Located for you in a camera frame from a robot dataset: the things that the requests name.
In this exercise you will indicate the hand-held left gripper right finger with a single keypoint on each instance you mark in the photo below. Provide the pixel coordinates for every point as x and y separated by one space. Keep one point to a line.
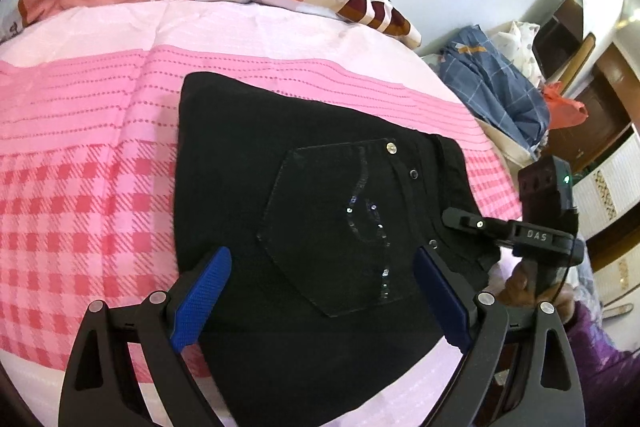
442 297

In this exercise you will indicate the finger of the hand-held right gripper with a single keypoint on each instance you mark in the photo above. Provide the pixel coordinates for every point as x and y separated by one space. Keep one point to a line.
475 224

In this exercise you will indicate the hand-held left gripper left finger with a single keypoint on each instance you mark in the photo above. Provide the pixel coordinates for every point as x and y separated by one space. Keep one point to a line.
200 297

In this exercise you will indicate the black pants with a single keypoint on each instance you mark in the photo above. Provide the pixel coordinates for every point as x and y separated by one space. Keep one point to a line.
310 217

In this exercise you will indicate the person's right hand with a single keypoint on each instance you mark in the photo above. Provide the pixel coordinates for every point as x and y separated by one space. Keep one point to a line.
520 284

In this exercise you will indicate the white patterned wardrobe door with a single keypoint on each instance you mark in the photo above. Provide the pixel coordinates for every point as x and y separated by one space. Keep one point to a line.
612 217

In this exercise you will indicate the beige cloth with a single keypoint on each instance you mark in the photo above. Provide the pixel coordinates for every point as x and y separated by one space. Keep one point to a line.
505 142

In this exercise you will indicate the orange plastic bag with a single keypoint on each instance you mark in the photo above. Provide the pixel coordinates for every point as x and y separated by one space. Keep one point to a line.
562 107

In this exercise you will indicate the person's purple clothing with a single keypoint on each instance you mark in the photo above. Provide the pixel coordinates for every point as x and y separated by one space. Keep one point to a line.
605 357

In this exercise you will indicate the blue checked cloth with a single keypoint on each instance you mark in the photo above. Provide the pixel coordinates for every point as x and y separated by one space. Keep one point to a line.
495 82

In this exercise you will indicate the brown wooden cabinet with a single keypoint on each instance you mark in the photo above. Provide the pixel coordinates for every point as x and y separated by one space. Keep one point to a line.
605 97

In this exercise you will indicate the pink checked bed sheet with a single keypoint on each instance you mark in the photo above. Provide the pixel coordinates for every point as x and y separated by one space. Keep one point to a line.
85 187

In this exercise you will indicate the white floral cloth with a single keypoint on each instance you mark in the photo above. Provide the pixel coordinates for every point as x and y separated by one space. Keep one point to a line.
520 42

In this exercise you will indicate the dark wall mirror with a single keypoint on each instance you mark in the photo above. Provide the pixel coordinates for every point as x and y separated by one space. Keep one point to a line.
562 27

